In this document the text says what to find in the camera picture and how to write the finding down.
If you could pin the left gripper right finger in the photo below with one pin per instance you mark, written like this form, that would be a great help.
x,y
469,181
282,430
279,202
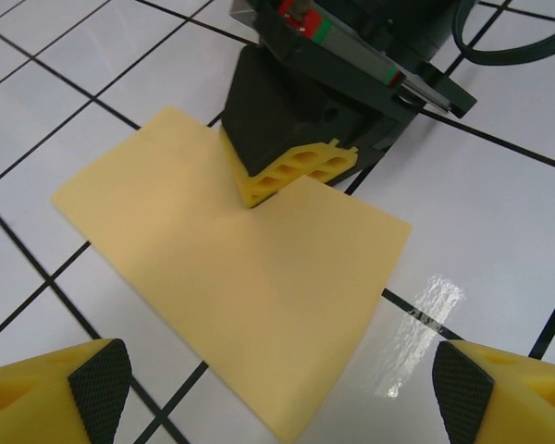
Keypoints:
x,y
513,402

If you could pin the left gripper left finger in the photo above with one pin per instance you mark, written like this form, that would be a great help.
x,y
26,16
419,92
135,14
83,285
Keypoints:
x,y
37,398

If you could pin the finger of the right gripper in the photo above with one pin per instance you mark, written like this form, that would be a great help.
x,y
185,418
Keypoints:
x,y
263,120
337,164

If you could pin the yellow paper sheet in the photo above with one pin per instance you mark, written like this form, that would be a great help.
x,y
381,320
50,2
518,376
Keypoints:
x,y
240,287

